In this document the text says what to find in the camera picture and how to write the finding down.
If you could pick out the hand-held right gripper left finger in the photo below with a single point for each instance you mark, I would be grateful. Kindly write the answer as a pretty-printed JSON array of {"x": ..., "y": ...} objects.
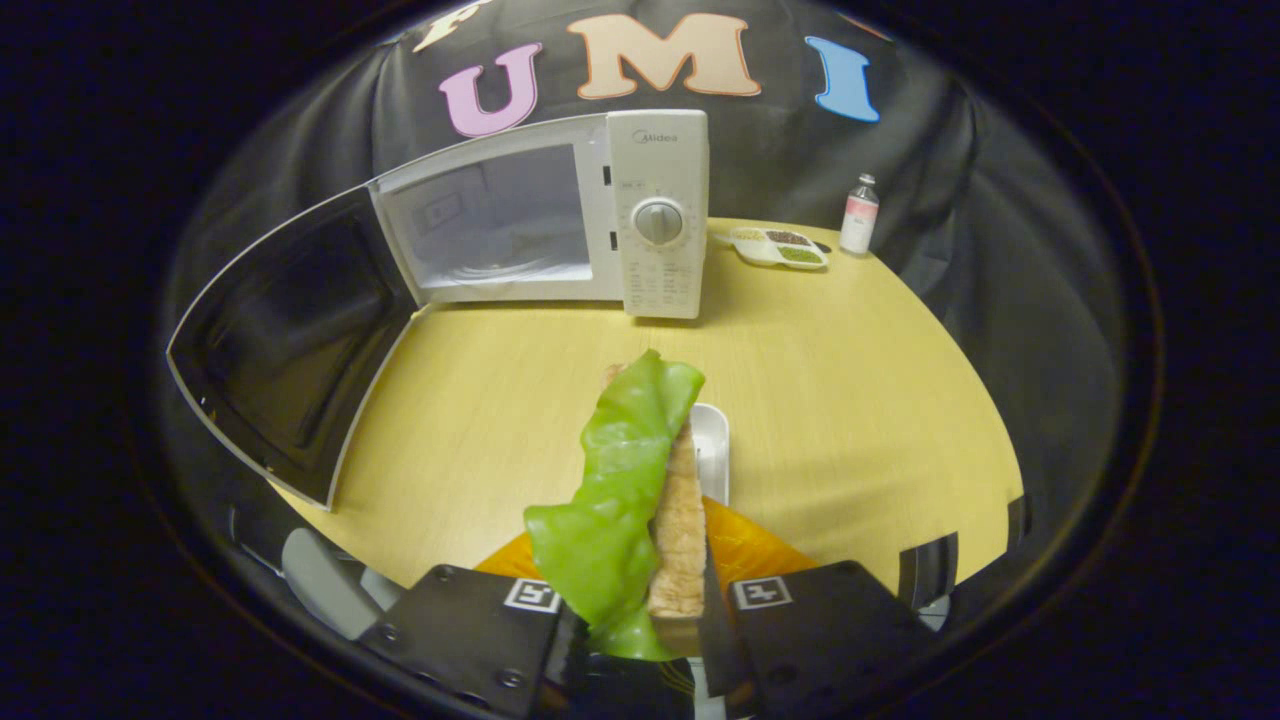
[{"x": 460, "y": 630}]

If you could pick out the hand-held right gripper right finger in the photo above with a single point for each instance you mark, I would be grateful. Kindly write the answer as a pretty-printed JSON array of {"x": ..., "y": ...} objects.
[{"x": 830, "y": 630}]

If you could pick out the toasted bread slice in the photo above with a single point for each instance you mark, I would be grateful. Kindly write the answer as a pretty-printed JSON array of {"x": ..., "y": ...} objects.
[{"x": 680, "y": 540}]

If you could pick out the white microwave oven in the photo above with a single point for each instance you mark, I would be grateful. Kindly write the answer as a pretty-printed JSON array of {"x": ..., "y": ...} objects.
[{"x": 660, "y": 150}]

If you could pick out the black curved object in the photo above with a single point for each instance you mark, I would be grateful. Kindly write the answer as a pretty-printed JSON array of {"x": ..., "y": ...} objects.
[{"x": 925, "y": 570}]

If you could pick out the grey chair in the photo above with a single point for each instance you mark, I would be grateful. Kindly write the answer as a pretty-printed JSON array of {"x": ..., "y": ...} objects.
[{"x": 325, "y": 585}]

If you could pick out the small white tray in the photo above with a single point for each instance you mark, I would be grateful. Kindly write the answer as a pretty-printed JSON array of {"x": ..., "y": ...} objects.
[{"x": 712, "y": 450}]

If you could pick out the white divided spice dish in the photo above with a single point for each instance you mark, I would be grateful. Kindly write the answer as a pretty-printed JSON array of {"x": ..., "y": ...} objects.
[{"x": 775, "y": 250}]

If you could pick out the small clear bottle pink label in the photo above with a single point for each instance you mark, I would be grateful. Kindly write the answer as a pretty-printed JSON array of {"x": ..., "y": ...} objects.
[{"x": 858, "y": 220}]

